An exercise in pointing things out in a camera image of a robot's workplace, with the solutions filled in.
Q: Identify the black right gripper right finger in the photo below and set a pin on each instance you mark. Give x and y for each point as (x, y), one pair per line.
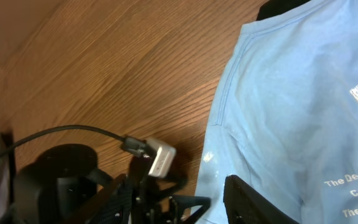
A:
(244, 205)

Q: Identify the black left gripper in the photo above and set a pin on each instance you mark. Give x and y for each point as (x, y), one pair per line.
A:
(64, 177)

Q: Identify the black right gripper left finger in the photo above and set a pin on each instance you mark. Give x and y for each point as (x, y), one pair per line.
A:
(112, 204)

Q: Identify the light blue printed t-shirt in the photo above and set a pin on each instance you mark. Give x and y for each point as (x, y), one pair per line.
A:
(284, 117)

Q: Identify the black t-shirt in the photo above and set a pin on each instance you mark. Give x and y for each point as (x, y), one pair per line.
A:
(277, 7)

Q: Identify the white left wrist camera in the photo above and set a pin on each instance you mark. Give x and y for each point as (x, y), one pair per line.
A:
(164, 155)

